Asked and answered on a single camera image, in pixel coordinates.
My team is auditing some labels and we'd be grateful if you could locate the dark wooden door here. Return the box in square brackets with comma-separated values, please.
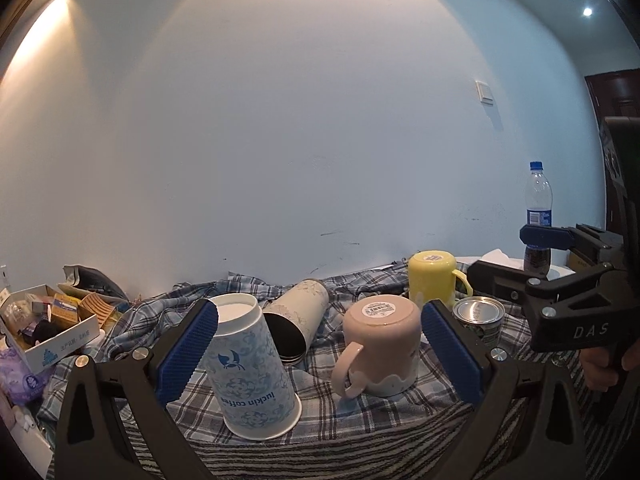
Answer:
[583, 68, 640, 213]

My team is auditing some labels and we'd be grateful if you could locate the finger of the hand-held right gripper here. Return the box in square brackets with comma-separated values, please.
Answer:
[466, 259, 553, 317]
[518, 223, 579, 252]

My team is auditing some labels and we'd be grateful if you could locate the silver tin can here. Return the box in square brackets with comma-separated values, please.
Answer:
[452, 296, 506, 349]

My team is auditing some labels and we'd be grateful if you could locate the white tissue paper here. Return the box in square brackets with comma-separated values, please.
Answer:
[456, 248, 527, 272]

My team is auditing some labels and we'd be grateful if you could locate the brown striped packet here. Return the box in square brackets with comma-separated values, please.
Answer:
[79, 292, 117, 331]

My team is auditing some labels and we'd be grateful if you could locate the yellow ceramic mug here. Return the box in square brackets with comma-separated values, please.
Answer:
[407, 251, 475, 307]

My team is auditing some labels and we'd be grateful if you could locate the person's right hand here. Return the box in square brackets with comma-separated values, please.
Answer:
[579, 344, 627, 393]

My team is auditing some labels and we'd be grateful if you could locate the patterned metal canister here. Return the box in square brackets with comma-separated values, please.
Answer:
[262, 278, 331, 366]

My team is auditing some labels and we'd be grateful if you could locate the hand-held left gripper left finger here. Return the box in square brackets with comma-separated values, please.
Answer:
[47, 299, 221, 480]

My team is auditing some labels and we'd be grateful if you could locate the white cardboard box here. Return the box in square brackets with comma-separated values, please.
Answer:
[0, 284, 101, 376]

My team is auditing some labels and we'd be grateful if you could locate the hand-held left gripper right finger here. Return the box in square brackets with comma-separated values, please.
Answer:
[420, 299, 588, 480]

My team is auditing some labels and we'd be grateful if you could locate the purple plastic packet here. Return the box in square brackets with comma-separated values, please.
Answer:
[0, 347, 57, 407]

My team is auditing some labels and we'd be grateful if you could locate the white blue patterned paper cup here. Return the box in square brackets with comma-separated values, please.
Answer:
[200, 294, 304, 442]

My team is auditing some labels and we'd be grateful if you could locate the plaid cloth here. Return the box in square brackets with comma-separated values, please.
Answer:
[50, 257, 556, 443]

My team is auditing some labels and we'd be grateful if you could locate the silver foil bag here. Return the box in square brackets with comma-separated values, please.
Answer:
[62, 264, 129, 307]

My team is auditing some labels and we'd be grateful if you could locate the yellow small box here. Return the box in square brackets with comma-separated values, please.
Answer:
[51, 296, 81, 325]

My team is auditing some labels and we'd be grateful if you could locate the pink ceramic mug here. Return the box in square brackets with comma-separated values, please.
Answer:
[331, 295, 422, 399]

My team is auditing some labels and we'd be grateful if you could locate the blue capped cola bottle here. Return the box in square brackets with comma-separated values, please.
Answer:
[522, 161, 555, 277]

